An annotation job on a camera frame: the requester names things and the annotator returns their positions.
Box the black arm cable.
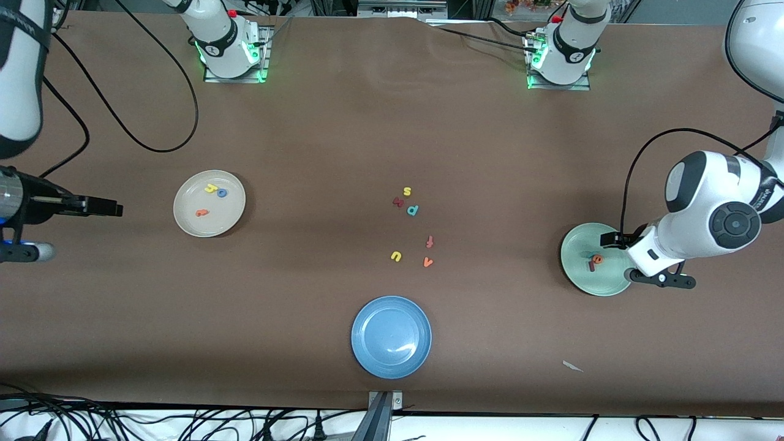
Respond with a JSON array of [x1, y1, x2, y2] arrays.
[[620, 0, 784, 239], [40, 0, 200, 178]]

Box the beige brown plate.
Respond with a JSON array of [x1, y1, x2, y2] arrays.
[[173, 170, 246, 238]]

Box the blue plate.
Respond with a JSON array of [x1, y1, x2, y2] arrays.
[[351, 296, 432, 379]]

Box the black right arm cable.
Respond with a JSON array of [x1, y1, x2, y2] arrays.
[[40, 0, 200, 178]]

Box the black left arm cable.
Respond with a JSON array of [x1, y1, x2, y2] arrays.
[[620, 0, 784, 239]]

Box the brown table cover sheet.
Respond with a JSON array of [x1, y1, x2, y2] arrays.
[[0, 11, 784, 418]]

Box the black floor cable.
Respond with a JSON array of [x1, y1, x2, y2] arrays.
[[0, 383, 132, 441]]

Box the grey metal frame piece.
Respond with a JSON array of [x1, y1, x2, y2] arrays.
[[357, 0, 448, 19]]

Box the light green plate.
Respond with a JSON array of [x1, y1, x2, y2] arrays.
[[560, 222, 635, 297]]

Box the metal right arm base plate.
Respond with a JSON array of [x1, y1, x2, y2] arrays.
[[204, 26, 271, 84]]

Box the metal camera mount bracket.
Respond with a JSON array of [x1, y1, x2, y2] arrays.
[[367, 391, 404, 441]]

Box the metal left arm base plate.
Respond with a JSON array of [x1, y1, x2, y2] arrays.
[[526, 34, 592, 91]]

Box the thin black base cable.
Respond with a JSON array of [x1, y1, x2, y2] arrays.
[[426, 24, 533, 53]]

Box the grey black cable connector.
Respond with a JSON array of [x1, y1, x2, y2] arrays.
[[12, 418, 56, 441]]

